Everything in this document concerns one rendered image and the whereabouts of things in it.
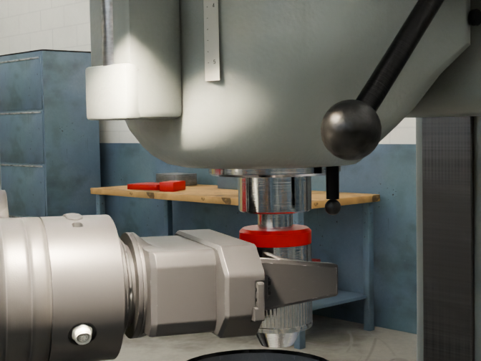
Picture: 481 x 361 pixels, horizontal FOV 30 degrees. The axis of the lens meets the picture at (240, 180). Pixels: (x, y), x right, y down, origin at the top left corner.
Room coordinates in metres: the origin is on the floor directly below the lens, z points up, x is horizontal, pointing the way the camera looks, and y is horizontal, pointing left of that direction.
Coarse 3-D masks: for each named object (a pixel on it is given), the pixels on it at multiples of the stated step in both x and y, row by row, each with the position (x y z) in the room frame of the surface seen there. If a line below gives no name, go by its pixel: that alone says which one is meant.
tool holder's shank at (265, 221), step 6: (258, 216) 0.58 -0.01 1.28; (264, 216) 0.57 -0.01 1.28; (270, 216) 0.57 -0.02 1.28; (276, 216) 0.57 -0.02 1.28; (282, 216) 0.57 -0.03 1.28; (288, 216) 0.57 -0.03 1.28; (258, 222) 0.58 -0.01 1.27; (264, 222) 0.57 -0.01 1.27; (270, 222) 0.57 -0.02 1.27; (276, 222) 0.57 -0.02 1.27; (282, 222) 0.57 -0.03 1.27; (288, 222) 0.57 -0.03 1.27; (264, 228) 0.57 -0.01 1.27; (270, 228) 0.57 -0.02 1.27; (276, 228) 0.57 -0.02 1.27; (282, 228) 0.57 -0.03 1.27
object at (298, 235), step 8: (296, 224) 0.60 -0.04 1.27; (240, 232) 0.58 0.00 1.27; (248, 232) 0.57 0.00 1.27; (256, 232) 0.56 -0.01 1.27; (264, 232) 0.56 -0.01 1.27; (272, 232) 0.56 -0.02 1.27; (280, 232) 0.56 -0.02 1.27; (288, 232) 0.56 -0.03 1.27; (296, 232) 0.56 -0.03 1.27; (304, 232) 0.57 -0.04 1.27; (248, 240) 0.57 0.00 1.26; (256, 240) 0.56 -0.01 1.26; (264, 240) 0.56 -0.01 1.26; (272, 240) 0.56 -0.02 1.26; (280, 240) 0.56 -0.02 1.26; (288, 240) 0.56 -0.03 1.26; (296, 240) 0.56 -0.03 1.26; (304, 240) 0.57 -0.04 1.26
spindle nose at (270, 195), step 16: (240, 192) 0.57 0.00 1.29; (256, 192) 0.56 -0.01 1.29; (272, 192) 0.56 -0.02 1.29; (288, 192) 0.56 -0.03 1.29; (304, 192) 0.57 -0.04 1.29; (240, 208) 0.57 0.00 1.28; (256, 208) 0.56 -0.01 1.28; (272, 208) 0.56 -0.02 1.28; (288, 208) 0.56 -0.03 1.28; (304, 208) 0.57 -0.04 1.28
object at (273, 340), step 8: (256, 336) 0.58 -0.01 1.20; (264, 336) 0.57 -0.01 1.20; (272, 336) 0.57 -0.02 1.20; (280, 336) 0.57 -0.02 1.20; (288, 336) 0.57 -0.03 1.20; (296, 336) 0.58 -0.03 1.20; (264, 344) 0.57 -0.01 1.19; (272, 344) 0.57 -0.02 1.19; (280, 344) 0.57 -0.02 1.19; (288, 344) 0.57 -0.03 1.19
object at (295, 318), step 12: (264, 252) 0.56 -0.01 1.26; (276, 252) 0.56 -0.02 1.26; (288, 252) 0.56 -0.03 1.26; (300, 252) 0.56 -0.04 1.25; (276, 312) 0.56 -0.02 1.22; (288, 312) 0.56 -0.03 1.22; (300, 312) 0.56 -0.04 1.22; (264, 324) 0.56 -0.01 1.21; (276, 324) 0.56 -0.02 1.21; (288, 324) 0.56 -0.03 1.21; (300, 324) 0.56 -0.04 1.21; (312, 324) 0.58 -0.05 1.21
